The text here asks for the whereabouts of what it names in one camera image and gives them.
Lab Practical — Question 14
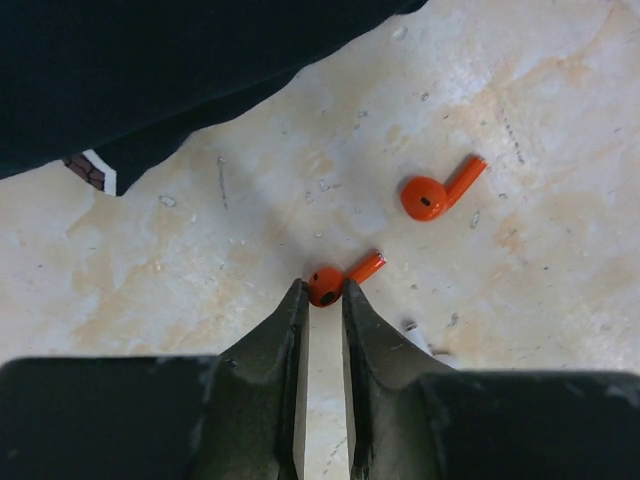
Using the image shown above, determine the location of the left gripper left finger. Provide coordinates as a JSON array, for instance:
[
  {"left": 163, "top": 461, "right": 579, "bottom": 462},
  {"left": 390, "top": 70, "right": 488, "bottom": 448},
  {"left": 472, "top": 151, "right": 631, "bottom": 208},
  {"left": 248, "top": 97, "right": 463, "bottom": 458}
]
[{"left": 1, "top": 280, "right": 309, "bottom": 479}]

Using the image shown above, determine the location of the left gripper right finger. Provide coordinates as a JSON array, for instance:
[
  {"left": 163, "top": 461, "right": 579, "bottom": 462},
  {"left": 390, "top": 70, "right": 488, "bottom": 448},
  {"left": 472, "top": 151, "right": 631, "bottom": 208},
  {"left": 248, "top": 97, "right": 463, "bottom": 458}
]
[{"left": 342, "top": 281, "right": 639, "bottom": 479}]

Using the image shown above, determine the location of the orange earbud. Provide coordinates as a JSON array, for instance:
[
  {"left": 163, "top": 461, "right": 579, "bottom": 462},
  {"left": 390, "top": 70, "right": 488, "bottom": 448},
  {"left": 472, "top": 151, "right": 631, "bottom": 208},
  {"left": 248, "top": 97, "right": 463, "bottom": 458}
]
[
  {"left": 400, "top": 155, "right": 488, "bottom": 222},
  {"left": 308, "top": 250, "right": 387, "bottom": 308}
]

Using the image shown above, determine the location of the white earbud lower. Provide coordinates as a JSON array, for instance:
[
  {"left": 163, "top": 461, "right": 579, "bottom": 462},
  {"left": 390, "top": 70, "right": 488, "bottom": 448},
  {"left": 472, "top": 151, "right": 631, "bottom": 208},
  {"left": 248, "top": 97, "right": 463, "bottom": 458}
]
[{"left": 401, "top": 319, "right": 458, "bottom": 369}]

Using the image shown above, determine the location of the dark navy folded cloth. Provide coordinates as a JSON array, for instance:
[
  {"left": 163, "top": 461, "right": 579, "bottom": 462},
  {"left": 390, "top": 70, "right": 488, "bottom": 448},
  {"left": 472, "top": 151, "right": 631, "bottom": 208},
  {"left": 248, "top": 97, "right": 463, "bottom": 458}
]
[{"left": 1, "top": 1, "right": 420, "bottom": 196}]

